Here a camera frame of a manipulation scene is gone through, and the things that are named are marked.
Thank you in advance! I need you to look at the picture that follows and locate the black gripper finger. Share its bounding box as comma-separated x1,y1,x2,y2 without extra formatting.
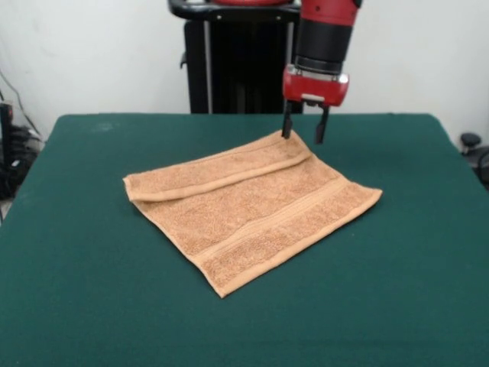
313,106,331,145
280,99,294,140

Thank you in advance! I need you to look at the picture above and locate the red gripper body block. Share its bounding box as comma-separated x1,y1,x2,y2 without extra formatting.
282,64,351,109

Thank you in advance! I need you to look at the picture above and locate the tan terry towel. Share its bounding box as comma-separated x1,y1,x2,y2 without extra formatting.
122,129,384,299

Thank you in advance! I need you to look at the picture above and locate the black office chair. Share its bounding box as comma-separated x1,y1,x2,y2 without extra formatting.
459,132,489,190

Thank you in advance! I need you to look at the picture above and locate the dark green table cloth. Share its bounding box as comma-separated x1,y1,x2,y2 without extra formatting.
0,112,489,367

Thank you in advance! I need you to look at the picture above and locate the black electronics box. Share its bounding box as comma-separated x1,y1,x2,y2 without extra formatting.
0,101,16,165

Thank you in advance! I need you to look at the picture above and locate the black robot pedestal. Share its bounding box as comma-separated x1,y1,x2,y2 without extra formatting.
167,0,306,115

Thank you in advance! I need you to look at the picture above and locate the black cable bundle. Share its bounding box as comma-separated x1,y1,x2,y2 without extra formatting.
9,125,44,156

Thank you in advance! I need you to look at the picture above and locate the grey cable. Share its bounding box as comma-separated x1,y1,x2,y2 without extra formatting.
0,70,44,139

